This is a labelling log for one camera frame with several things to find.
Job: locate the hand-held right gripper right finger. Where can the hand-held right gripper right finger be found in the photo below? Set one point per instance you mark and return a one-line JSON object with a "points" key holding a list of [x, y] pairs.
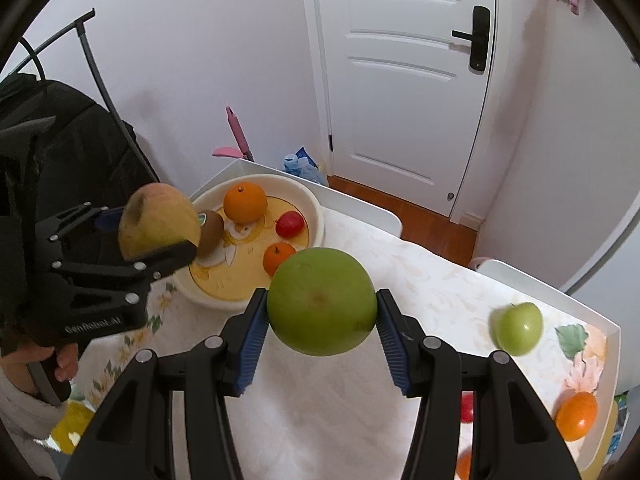
{"points": [[395, 350]]}

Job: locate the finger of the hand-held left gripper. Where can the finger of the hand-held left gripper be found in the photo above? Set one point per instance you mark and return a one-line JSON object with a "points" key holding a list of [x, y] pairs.
{"points": [[165, 257], [107, 219]]}

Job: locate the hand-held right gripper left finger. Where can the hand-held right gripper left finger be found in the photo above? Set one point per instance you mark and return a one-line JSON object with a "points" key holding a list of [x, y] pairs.
{"points": [[252, 350]]}

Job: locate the yellow apple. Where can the yellow apple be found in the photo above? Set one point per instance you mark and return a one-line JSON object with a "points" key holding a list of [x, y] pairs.
{"points": [[155, 215]]}

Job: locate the brown kiwi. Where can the brown kiwi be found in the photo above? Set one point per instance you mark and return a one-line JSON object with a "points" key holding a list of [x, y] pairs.
{"points": [[212, 232]]}

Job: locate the cream bear print bowl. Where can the cream bear print bowl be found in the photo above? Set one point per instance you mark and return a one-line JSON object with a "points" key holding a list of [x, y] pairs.
{"points": [[225, 287]]}

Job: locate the green apple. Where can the green apple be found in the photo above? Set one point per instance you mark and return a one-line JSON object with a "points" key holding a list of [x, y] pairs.
{"points": [[517, 330], [320, 295]]}

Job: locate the small tangerine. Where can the small tangerine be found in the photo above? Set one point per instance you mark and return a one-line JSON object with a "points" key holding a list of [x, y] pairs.
{"points": [[276, 258], [464, 465]]}

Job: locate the orange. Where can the orange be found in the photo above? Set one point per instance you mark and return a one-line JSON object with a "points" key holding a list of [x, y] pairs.
{"points": [[245, 203], [577, 416]]}

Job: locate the red tomato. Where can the red tomato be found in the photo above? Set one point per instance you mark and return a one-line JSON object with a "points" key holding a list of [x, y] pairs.
{"points": [[468, 407], [290, 224]]}

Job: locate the person's left forearm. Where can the person's left forearm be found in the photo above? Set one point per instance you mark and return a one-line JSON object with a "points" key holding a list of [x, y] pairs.
{"points": [[20, 420]]}

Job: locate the person's left hand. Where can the person's left hand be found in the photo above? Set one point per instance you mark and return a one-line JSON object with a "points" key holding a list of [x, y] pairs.
{"points": [[66, 362]]}

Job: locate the black backpack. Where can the black backpack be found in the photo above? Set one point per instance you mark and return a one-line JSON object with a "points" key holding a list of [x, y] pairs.
{"points": [[65, 150]]}

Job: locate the floral tablecloth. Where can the floral tablecloth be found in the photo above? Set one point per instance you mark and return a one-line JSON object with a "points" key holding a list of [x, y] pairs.
{"points": [[450, 285]]}

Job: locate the pink plastic tool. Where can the pink plastic tool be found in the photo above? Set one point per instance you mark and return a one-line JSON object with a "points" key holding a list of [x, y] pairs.
{"points": [[237, 132]]}

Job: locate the white rimmed table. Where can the white rimmed table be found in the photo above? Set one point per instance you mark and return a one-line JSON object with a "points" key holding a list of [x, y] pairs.
{"points": [[360, 207]]}

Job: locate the black metal rack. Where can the black metal rack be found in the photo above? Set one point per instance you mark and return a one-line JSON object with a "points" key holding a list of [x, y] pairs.
{"points": [[95, 70]]}

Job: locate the blue plastic bag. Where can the blue plastic bag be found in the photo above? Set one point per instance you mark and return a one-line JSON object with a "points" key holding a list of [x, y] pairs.
{"points": [[305, 167]]}

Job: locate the white panel door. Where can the white panel door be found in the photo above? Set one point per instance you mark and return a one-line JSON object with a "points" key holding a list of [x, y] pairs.
{"points": [[400, 110]]}

